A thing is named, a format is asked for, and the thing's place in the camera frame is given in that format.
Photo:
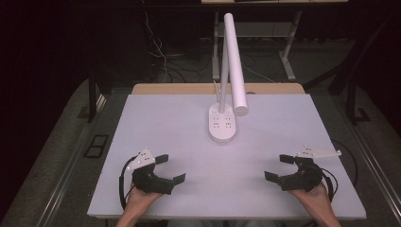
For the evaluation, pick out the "white desk lamp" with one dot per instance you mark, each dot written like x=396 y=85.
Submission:
x=235 y=63

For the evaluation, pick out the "black floor frame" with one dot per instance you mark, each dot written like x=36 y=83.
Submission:
x=96 y=145

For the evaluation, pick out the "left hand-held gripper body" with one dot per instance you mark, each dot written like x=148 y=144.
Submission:
x=148 y=181

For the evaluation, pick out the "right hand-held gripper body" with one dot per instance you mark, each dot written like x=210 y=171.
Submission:
x=304 y=176

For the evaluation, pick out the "black metal stand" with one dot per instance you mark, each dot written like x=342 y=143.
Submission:
x=350 y=91

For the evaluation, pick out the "person's right hand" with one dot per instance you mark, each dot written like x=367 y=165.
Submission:
x=310 y=198

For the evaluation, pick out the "person's left hand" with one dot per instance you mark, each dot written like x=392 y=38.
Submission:
x=142 y=200

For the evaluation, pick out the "grey metal desk frame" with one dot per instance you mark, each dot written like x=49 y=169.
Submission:
x=291 y=60

